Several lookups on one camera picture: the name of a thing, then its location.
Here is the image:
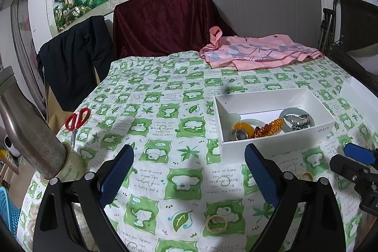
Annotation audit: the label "black jacket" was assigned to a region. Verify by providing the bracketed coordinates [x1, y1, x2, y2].
[37, 15, 114, 112]

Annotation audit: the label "pale jade bangle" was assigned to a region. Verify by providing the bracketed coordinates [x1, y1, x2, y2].
[231, 113, 268, 127]

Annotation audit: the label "white cardboard box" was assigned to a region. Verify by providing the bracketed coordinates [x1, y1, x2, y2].
[213, 87, 336, 163]

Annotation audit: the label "yellow bangle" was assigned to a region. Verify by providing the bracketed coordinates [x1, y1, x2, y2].
[232, 121, 255, 141]

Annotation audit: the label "brown cardboard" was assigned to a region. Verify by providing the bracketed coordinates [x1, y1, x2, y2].
[47, 87, 80, 134]

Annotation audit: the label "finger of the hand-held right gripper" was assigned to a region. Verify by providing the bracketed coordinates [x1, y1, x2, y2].
[329, 143, 378, 182]

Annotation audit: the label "grey curtain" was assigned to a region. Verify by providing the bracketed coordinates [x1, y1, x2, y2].
[10, 0, 49, 120]

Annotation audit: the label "white round device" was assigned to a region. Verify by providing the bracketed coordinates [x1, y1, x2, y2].
[4, 136, 21, 157]

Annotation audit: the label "amber bead bracelet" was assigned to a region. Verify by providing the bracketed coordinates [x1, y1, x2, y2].
[251, 118, 284, 139]

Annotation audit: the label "butterfly shaped silver box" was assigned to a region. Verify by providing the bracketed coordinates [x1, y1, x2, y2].
[283, 114, 310, 126]

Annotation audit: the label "blue plastic basket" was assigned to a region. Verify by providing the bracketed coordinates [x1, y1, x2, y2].
[0, 187, 21, 239]

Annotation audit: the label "cream hair tie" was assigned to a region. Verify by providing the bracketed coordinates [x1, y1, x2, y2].
[206, 214, 228, 234]

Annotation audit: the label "pink patterned cloth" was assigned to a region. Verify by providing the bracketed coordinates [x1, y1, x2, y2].
[199, 27, 325, 72]

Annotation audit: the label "black folding chair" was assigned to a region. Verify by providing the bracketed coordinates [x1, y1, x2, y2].
[317, 0, 378, 83]

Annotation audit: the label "white box lid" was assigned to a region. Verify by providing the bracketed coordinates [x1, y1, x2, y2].
[339, 77, 378, 114]

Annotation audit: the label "green jade bangle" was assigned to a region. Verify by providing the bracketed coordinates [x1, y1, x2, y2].
[279, 107, 316, 132]

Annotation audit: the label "dark red velvet cloth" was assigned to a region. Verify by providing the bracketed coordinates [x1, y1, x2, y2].
[113, 0, 238, 59]

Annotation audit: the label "green white patterned tablecloth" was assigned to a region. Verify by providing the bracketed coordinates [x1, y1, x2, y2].
[16, 51, 378, 252]

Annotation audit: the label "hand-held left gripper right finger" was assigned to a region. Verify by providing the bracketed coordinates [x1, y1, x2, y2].
[245, 143, 346, 252]

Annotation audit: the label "red handled scissors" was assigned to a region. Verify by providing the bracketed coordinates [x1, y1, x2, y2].
[65, 107, 90, 149]

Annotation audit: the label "clear tape roll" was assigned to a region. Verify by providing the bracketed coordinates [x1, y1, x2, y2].
[41, 143, 86, 182]

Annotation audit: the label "silver green stone bracelet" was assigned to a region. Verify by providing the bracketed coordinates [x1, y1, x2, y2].
[291, 121, 312, 131]

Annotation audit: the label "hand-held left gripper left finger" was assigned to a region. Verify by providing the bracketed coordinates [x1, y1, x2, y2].
[32, 144, 135, 252]

